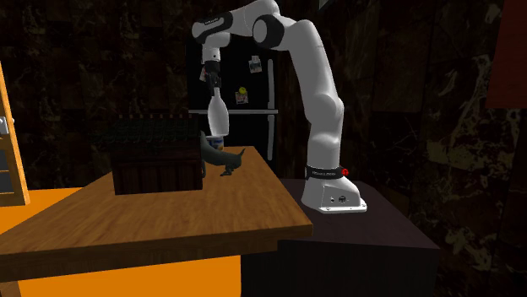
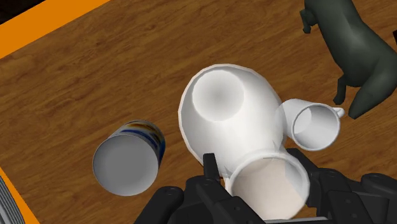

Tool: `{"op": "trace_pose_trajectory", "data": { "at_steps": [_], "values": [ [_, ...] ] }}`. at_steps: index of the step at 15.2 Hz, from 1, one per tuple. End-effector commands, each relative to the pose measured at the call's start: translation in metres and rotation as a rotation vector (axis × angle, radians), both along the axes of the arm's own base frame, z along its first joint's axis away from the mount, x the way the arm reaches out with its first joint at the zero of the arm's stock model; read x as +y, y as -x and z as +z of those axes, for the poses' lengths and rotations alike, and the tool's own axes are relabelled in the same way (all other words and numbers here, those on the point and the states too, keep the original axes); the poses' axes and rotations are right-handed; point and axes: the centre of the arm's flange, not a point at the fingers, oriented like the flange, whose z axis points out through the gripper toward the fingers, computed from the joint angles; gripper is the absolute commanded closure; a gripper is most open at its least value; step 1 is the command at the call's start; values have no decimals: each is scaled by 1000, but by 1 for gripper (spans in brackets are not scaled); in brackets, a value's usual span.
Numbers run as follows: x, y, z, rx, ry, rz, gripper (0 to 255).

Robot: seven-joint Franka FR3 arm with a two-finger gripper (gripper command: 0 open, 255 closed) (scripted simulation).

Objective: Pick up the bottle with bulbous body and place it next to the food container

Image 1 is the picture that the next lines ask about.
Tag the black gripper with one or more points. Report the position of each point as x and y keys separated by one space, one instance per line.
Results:
x=212 y=70

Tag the white bottle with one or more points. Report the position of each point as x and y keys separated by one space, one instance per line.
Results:
x=218 y=115

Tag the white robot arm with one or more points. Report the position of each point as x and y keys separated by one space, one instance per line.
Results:
x=319 y=98

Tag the black refrigerator with magnets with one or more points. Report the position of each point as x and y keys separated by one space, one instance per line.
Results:
x=251 y=94

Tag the white and blue cup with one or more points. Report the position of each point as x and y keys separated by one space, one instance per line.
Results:
x=217 y=142

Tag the dark grey animal figure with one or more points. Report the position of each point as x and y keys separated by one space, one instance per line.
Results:
x=218 y=158

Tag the dark wooden crate of bottles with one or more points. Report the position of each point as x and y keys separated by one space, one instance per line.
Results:
x=156 y=164

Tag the orange wooden shelf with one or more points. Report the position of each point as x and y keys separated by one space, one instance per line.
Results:
x=10 y=156

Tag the dark robot stand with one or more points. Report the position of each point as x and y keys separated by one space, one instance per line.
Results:
x=362 y=238

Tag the red wall cabinet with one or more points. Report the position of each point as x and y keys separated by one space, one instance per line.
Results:
x=508 y=57

